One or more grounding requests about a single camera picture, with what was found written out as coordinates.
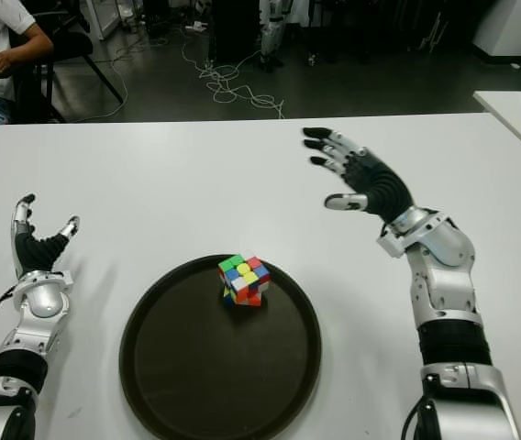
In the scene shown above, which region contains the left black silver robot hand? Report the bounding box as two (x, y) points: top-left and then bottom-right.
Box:
(11, 193), (82, 279)

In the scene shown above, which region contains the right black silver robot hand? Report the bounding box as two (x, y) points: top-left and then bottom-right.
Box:
(301, 126), (416, 226)

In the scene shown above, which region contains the multicoloured Rubik's cube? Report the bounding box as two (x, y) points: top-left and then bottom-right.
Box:
(217, 254), (271, 307)

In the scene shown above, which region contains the dark brown round plate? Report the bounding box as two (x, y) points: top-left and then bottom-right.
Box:
(118, 254), (323, 440)

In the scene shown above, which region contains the grey folded metal stand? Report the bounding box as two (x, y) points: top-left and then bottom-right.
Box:
(418, 11), (448, 51)

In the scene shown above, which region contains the silver humanoid robot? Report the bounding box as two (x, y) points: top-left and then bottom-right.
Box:
(259, 0), (289, 72)

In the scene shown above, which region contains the white cabinet with black base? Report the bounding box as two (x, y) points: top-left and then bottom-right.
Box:
(471, 0), (521, 59)

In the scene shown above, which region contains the black chair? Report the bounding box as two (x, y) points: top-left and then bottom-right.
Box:
(10, 22), (125, 124)

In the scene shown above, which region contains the white glass-front cabinet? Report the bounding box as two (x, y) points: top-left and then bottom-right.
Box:
(79, 0), (122, 42)

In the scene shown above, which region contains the thin white floor cable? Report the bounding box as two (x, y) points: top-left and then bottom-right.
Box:
(76, 31), (151, 123)

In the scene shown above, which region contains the tangled white floor cable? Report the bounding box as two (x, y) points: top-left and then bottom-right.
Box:
(182, 27), (286, 119)

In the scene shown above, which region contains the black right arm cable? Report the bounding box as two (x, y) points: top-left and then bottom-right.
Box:
(401, 393), (431, 440)

